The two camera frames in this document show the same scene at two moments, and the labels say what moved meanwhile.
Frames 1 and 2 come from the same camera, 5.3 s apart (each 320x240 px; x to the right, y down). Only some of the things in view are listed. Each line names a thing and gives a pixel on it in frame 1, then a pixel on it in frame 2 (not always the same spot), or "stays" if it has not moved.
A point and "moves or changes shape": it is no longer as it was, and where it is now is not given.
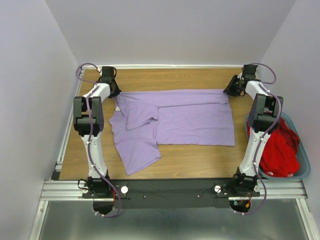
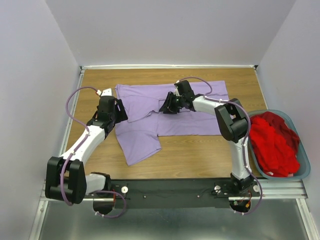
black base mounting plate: x=171 y=193 stays
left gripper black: x=116 y=91 -> x=122 y=114
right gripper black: x=229 y=89 -> x=167 y=107
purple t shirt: x=143 y=119 moves or changes shape
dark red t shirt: x=291 y=136 stays
